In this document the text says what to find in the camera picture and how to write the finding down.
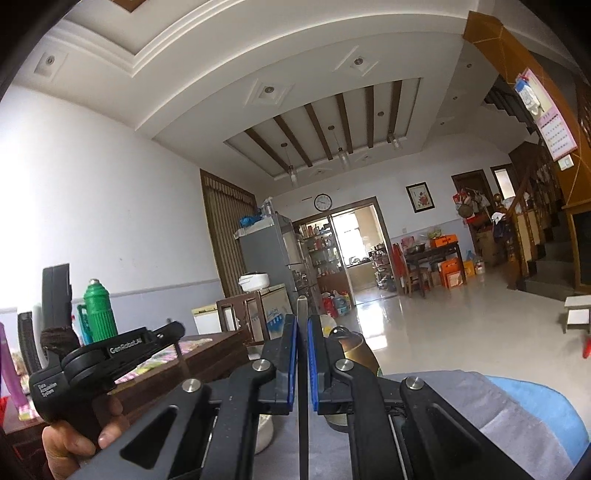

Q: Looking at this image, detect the dark chopstick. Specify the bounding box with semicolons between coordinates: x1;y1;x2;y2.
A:
295;295;308;480

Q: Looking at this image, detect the person's left hand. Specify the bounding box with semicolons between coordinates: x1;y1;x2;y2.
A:
42;396;129;479

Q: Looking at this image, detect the white plastic bowl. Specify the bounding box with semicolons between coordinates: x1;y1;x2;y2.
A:
254;415;274;455

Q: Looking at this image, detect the brass electric kettle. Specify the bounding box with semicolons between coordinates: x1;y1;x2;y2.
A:
324;325;382;433

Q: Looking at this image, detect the grey table cloth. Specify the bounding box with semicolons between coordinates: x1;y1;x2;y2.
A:
252;367;574;479

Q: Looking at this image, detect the purple thermos bottle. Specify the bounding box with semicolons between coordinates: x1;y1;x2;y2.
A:
0;324;28;409

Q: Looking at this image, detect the green thermos flask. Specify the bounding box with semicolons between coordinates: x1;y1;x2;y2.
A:
77;279;118;345

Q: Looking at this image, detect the white space heater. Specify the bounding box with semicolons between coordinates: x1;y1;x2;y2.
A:
17;305;48;375

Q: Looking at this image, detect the white chest freezer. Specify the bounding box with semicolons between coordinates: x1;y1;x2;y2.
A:
191;284;293;340

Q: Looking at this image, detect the dark carved wooden sideboard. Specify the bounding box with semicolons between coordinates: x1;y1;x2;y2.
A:
3;331;249;459

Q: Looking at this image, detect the wooden chair by freezer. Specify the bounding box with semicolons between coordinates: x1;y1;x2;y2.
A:
216;291;270;345

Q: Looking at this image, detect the white rice cooker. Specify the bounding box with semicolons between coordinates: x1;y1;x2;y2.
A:
238;272;270;293

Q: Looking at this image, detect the grey refrigerator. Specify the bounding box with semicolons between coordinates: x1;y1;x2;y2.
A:
235;213;322;314

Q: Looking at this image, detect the dark dining table far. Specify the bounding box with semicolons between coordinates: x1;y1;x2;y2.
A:
404;241;467;297

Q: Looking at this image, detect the framed flower picture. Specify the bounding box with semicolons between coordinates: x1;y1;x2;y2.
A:
406;182;435;213

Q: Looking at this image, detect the blue table cloth underneath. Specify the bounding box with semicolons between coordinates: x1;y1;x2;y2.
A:
487;375;590;465

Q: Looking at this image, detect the red plastic child chair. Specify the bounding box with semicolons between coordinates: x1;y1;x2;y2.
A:
582;335;591;359

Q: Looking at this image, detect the small white stool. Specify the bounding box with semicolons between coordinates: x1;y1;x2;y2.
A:
564;295;591;332

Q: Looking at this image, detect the round wall clock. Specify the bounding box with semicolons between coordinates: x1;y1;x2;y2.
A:
314;193;332;212

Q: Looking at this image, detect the pink wall calendar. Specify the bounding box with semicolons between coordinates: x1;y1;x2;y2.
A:
514;69;577;170

